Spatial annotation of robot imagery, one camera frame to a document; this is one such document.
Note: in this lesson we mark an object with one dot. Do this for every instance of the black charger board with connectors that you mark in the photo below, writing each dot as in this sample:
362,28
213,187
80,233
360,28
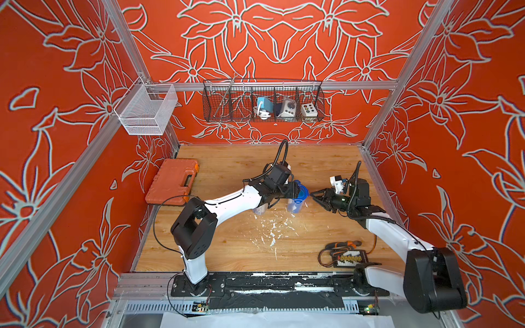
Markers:
349,258

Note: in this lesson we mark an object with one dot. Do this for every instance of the black wire wall basket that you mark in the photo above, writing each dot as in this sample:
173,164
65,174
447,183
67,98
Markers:
233,100

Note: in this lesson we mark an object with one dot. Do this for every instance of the white button box in basket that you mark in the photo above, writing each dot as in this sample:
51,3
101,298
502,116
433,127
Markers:
309,112

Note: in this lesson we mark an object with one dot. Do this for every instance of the white grey device in basket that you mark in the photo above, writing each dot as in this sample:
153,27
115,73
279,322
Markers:
286,110

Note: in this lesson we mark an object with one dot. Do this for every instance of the clear plastic wall bin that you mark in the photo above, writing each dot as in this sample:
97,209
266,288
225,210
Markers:
146,110

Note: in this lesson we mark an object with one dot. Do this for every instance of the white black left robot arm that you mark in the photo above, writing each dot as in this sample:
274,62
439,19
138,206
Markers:
194,228

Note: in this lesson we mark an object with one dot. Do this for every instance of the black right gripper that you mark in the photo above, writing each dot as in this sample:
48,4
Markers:
327,205

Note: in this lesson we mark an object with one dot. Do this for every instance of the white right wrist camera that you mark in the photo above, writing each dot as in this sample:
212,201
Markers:
339,184

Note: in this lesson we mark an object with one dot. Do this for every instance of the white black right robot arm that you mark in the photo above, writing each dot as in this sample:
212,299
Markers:
431,280

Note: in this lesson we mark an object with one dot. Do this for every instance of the blue lid of jar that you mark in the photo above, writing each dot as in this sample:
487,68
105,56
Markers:
303,193

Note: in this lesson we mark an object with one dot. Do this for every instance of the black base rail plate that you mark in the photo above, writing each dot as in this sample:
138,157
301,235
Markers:
218,284

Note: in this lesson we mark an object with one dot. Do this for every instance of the orange black pliers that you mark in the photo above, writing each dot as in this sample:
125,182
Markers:
346,245

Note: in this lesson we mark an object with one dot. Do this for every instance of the clear jar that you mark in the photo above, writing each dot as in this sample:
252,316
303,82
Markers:
260,210
294,206

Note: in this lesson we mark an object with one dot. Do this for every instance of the blue white item in basket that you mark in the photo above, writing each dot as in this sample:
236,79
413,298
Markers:
263,108

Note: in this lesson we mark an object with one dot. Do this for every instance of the orange plastic tool case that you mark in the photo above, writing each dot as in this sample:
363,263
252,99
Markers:
173,182

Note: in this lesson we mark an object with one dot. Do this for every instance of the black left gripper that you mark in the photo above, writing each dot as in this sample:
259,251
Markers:
292,190

